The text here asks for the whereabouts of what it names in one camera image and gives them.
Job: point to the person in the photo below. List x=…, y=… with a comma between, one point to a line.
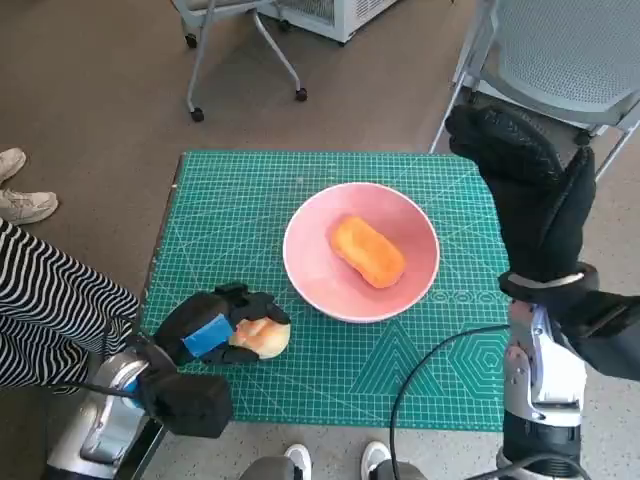
x=50, y=300

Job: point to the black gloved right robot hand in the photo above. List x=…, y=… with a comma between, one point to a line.
x=540, y=210

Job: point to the white cabinet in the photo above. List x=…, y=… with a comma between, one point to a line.
x=345, y=15

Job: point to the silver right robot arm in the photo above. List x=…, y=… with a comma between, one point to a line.
x=545, y=380

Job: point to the oblong striped toy bread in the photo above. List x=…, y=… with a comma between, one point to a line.
x=367, y=250

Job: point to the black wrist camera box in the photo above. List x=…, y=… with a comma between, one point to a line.
x=610, y=340
x=190, y=405

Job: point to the grey chair frame with casters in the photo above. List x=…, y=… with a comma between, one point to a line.
x=277, y=42

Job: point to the grey knee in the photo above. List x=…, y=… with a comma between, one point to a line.
x=400, y=472
x=267, y=470

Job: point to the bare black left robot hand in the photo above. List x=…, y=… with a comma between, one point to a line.
x=200, y=320

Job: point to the person's white shoe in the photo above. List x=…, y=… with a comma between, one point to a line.
x=10, y=165
x=25, y=207

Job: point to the white shoe with black trim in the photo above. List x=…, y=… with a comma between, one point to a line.
x=375, y=457
x=298, y=460

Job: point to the grey mesh chair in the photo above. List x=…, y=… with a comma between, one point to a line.
x=575, y=50

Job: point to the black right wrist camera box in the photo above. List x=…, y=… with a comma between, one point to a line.
x=610, y=340

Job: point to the pink bowl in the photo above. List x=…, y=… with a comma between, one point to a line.
x=310, y=260

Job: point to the round toy bread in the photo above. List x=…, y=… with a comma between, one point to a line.
x=265, y=337

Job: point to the green cutting mat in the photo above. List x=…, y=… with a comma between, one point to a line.
x=240, y=225

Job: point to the black table frame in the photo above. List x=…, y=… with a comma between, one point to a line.
x=145, y=450

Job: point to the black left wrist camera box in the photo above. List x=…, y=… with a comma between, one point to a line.
x=190, y=405

